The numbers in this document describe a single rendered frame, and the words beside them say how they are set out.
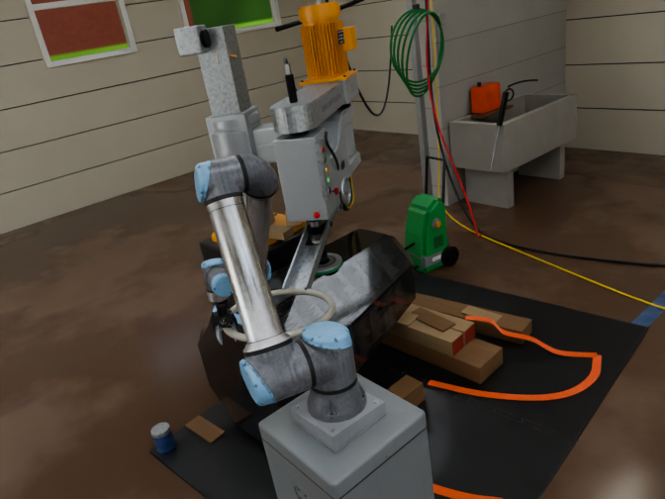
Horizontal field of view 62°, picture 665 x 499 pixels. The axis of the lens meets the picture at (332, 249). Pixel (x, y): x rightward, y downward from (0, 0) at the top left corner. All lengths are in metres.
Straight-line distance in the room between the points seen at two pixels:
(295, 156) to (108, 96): 6.16
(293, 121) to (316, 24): 0.78
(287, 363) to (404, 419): 0.44
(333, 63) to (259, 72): 6.56
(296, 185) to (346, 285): 0.59
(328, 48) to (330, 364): 2.01
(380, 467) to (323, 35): 2.26
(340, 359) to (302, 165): 1.25
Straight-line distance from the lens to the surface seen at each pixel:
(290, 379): 1.65
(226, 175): 1.67
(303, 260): 2.77
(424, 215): 4.35
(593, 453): 2.99
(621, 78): 7.22
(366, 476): 1.77
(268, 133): 3.44
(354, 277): 2.97
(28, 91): 8.38
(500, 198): 5.71
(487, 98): 5.84
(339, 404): 1.75
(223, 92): 3.50
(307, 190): 2.72
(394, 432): 1.80
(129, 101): 8.75
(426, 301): 3.91
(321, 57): 3.24
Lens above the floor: 2.07
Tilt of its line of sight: 24 degrees down
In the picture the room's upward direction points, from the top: 10 degrees counter-clockwise
